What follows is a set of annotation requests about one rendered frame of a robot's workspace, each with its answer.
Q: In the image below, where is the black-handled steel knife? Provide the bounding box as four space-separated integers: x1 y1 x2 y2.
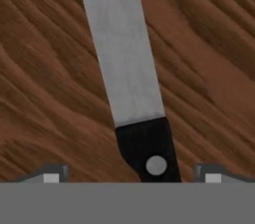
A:
74 0 183 183

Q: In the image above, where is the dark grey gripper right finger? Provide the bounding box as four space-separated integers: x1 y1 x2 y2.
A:
193 163 255 184

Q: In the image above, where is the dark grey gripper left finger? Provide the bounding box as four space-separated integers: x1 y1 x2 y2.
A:
12 163 70 184

